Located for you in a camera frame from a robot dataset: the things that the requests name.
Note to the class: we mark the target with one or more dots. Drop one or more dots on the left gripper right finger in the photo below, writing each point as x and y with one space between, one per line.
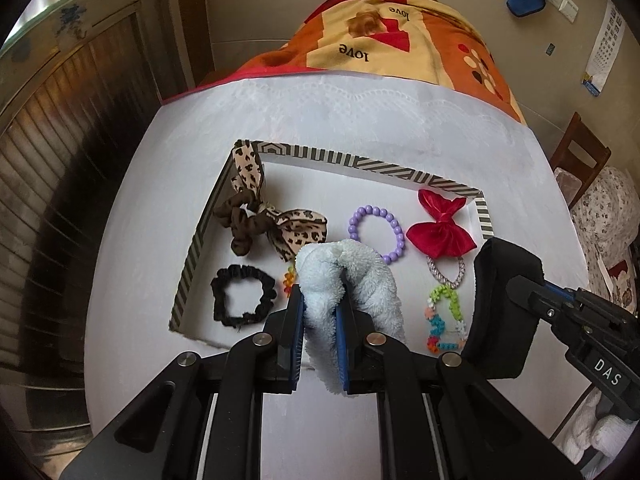
352 329

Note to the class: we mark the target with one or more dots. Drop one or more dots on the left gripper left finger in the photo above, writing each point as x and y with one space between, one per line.
290 341

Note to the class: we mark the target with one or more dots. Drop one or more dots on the light blue fluffy scrunchie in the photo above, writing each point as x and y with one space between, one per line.
326 273

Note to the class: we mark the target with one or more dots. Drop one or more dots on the black velvet scrunchie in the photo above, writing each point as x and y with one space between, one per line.
501 332

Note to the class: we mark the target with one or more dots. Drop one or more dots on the striped white jewelry tray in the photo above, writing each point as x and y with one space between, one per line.
271 199

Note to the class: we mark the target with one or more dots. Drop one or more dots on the leopard print bow scrunchie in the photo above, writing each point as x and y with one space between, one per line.
248 216

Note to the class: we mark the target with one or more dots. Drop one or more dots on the floral fabric pile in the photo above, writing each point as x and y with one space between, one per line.
606 219

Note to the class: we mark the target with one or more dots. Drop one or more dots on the pink braided hair band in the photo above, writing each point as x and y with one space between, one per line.
448 271

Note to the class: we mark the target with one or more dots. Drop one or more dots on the red satin bow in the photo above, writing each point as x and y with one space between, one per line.
440 237

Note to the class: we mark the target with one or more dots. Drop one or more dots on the wooden chair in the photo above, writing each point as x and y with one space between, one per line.
579 158

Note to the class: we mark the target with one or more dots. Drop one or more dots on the orange love print blanket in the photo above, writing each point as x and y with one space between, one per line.
422 40

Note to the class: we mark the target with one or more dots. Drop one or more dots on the wooden slatted door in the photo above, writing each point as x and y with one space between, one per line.
80 84

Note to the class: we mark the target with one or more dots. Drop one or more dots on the wall calendar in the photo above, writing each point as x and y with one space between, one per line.
605 50

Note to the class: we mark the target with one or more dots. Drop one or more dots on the white wall switch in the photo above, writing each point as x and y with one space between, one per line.
568 8

